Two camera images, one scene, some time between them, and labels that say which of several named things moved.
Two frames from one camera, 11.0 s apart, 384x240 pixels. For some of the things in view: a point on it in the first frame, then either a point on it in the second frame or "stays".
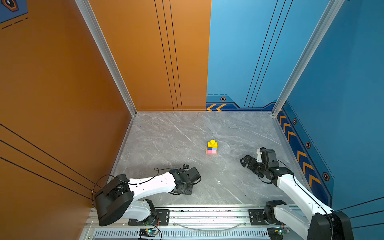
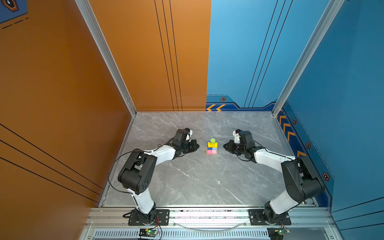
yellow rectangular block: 215,145 stays
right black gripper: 252,160 → 230,144
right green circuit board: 277,233 stays
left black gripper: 190,191 → 193,148
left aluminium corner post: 93,26 stays
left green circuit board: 150,232 stays
